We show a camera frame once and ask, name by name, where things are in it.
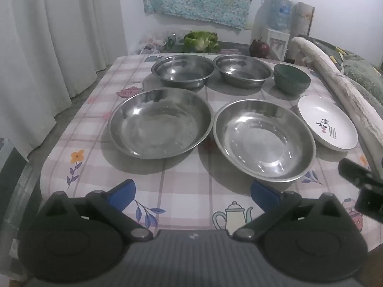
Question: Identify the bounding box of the wide steel basin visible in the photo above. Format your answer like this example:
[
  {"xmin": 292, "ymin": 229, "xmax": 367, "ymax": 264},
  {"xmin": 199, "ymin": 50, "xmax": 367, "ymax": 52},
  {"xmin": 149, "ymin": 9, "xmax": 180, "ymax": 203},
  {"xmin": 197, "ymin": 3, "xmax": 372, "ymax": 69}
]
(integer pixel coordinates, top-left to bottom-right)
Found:
[{"xmin": 108, "ymin": 88, "xmax": 214, "ymax": 160}]

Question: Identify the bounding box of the white water dispenser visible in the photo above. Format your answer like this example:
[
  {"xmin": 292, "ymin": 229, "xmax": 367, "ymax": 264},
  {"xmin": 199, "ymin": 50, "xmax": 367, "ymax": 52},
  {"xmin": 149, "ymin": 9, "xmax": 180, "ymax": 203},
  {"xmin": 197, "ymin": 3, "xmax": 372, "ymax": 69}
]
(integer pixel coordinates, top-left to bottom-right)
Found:
[{"xmin": 265, "ymin": 28, "xmax": 290, "ymax": 61}]

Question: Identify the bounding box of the clear plastic bag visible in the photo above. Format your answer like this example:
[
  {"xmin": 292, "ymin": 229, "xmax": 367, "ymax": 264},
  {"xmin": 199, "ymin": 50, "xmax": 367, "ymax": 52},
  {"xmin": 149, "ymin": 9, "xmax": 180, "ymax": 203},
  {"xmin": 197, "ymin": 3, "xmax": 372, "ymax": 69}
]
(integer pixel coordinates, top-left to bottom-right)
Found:
[{"xmin": 135, "ymin": 35, "xmax": 169, "ymax": 55}]

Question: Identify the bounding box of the green ceramic bowl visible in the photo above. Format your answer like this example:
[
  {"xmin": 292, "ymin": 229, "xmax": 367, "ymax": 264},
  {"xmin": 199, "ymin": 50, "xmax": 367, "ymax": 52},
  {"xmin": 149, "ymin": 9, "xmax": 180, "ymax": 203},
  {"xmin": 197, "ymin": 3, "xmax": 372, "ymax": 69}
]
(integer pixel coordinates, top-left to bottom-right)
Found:
[{"xmin": 273, "ymin": 64, "xmax": 312, "ymax": 95}]

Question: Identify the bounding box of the shallow steel basin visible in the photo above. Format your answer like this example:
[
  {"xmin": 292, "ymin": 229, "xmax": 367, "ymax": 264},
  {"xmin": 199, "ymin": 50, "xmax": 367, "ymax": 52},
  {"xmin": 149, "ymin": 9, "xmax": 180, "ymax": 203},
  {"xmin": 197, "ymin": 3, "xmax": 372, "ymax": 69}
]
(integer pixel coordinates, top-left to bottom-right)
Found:
[{"xmin": 213, "ymin": 99, "xmax": 317, "ymax": 183}]

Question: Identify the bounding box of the checked floral tablecloth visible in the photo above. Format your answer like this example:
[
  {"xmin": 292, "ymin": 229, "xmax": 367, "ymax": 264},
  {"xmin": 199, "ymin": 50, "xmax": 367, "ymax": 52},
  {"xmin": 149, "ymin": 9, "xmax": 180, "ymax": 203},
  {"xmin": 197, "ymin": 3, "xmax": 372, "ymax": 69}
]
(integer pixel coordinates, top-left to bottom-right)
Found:
[{"xmin": 40, "ymin": 52, "xmax": 377, "ymax": 254}]

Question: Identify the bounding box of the small wide steel bowl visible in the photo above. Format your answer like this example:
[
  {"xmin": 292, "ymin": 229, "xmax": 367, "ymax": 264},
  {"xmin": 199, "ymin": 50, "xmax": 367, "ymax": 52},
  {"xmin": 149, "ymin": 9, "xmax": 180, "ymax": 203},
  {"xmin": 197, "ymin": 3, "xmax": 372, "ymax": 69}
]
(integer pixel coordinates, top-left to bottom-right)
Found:
[{"xmin": 151, "ymin": 54, "xmax": 215, "ymax": 88}]

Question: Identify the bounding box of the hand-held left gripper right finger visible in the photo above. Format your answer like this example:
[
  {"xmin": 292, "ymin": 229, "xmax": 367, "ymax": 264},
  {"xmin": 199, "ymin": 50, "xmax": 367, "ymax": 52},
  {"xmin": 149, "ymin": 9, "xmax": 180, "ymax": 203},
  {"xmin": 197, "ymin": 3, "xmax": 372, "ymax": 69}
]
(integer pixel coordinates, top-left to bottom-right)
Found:
[{"xmin": 232, "ymin": 180, "xmax": 349, "ymax": 241}]

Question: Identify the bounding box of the dark red round vegetable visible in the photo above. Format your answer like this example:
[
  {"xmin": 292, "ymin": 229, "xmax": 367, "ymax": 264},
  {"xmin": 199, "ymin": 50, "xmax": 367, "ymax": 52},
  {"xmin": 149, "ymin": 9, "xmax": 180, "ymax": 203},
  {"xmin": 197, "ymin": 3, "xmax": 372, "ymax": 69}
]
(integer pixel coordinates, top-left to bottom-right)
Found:
[{"xmin": 249, "ymin": 38, "xmax": 270, "ymax": 58}]

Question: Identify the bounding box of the white woven blanket roll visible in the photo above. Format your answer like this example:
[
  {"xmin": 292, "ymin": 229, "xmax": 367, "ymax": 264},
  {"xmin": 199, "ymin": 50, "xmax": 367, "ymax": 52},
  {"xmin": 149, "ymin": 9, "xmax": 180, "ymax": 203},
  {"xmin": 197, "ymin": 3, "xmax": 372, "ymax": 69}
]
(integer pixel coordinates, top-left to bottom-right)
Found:
[{"xmin": 291, "ymin": 36, "xmax": 383, "ymax": 149}]

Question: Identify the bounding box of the green patterned pillow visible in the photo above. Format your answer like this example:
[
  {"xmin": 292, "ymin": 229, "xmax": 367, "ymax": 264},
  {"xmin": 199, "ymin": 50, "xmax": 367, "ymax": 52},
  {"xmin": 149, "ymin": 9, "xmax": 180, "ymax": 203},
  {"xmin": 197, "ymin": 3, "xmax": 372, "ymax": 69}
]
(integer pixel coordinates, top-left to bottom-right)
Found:
[{"xmin": 341, "ymin": 55, "xmax": 383, "ymax": 98}]

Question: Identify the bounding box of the white printed ceramic plate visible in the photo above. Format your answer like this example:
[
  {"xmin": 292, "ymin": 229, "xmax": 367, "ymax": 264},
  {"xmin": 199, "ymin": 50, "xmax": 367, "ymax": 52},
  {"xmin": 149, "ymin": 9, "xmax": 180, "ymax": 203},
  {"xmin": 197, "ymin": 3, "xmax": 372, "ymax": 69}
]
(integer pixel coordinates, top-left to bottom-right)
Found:
[{"xmin": 297, "ymin": 95, "xmax": 359, "ymax": 150}]

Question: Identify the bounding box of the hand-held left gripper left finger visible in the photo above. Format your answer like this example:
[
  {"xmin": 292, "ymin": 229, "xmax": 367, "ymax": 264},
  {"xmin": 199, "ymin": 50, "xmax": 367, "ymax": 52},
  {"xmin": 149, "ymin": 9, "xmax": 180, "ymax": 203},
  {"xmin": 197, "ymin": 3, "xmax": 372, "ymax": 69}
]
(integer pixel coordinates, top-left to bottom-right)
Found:
[{"xmin": 37, "ymin": 179, "xmax": 154, "ymax": 242}]

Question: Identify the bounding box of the grey flowered quilt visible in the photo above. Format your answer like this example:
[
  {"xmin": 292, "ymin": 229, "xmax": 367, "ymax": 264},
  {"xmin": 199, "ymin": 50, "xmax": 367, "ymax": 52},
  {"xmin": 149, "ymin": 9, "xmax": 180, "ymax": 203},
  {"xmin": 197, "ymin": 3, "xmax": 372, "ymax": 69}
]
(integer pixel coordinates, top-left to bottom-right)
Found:
[{"xmin": 308, "ymin": 34, "xmax": 383, "ymax": 75}]

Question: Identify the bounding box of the green lettuce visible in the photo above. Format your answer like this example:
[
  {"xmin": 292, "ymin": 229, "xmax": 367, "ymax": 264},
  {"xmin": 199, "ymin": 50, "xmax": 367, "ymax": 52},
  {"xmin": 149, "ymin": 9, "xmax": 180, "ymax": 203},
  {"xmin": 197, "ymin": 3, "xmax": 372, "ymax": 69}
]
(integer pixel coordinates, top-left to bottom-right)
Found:
[{"xmin": 183, "ymin": 31, "xmax": 221, "ymax": 53}]

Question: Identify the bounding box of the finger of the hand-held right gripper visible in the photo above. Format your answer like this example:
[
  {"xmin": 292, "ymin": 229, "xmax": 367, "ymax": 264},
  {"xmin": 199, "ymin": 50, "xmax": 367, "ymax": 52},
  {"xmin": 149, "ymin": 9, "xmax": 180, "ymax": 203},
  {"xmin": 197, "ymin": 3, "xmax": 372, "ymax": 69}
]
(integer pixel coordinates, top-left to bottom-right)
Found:
[{"xmin": 338, "ymin": 158, "xmax": 383, "ymax": 187}]

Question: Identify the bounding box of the small deep steel bowl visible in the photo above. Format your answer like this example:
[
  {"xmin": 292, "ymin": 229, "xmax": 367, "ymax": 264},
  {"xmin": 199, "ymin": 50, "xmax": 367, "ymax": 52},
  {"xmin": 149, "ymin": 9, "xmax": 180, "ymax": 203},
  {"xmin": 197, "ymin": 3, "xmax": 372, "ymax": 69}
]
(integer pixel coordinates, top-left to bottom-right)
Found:
[{"xmin": 213, "ymin": 54, "xmax": 274, "ymax": 89}]

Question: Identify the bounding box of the blue water bottle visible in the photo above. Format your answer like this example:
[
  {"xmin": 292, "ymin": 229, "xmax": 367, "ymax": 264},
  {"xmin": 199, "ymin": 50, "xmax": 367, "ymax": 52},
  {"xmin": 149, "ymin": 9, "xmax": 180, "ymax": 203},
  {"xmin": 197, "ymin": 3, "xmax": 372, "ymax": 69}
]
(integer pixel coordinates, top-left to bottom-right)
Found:
[{"xmin": 263, "ymin": 0, "xmax": 293, "ymax": 31}]

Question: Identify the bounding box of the rolled grey mat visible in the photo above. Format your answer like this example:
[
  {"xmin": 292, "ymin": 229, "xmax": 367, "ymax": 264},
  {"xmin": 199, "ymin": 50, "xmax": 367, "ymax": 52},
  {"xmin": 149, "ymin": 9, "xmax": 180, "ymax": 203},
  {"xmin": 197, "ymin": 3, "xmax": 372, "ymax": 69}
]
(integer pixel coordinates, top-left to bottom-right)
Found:
[{"xmin": 291, "ymin": 1, "xmax": 315, "ymax": 38}]

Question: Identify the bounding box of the white curtain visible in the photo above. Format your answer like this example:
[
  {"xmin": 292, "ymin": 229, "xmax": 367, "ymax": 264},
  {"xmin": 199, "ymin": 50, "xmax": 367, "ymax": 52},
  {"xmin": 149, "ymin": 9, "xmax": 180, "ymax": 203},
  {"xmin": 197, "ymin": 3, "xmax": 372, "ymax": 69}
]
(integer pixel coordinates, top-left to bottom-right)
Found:
[{"xmin": 0, "ymin": 0, "xmax": 127, "ymax": 162}]

